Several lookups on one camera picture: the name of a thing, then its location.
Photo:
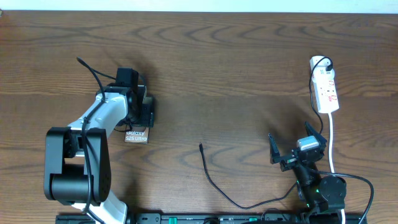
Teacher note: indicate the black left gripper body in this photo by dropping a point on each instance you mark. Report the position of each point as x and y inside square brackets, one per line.
[147, 116]

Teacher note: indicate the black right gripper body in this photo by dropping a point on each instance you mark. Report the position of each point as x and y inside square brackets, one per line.
[288, 162]

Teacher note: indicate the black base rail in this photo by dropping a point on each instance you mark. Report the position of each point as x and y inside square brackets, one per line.
[269, 217]

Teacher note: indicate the white power strip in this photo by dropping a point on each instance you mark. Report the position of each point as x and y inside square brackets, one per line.
[323, 80]

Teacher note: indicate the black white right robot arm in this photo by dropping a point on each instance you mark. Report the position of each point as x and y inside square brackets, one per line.
[322, 194]

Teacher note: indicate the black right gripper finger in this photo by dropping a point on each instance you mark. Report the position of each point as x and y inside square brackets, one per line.
[274, 151]
[312, 132]

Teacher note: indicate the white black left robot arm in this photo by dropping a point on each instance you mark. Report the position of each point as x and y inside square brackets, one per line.
[77, 164]

